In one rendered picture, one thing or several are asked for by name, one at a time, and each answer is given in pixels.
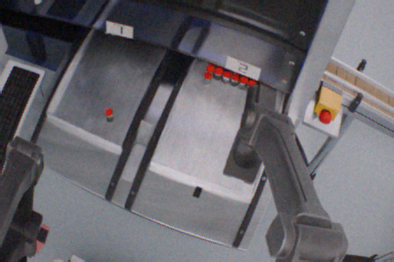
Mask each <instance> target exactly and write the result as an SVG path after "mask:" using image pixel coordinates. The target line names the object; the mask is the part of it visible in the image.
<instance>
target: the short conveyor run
mask: <svg viewBox="0 0 394 262"><path fill-rule="evenodd" d="M366 64H367V61H366V60H365V59H364V58H363V59H362V60H361V62H360V63H359V66H358V67H357V69H353V68H351V67H350V66H348V65H346V64H345V63H344V62H342V61H340V60H338V59H336V58H334V57H331V59H330V61H329V63H328V66H326V69H325V73H324V74H323V76H322V79H321V80H323V81H325V82H327V83H328V84H331V85H333V86H335V87H337V88H339V89H341V90H343V95H342V100H341V106H344V108H343V113H346V114H348V115H349V116H351V117H353V118H355V119H356V120H360V121H361V122H363V123H365V124H366V125H369V126H371V127H372V128H374V129H377V130H378V131H380V132H381V133H384V134H385V135H388V136H389V137H391V138H393V139H394V91H391V90H389V89H388V88H386V87H385V86H383V85H382V84H380V83H378V82H377V81H375V80H373V79H371V78H369V77H368V76H365V75H363V74H362V71H363V70H364V69H365V66H366Z"/></svg>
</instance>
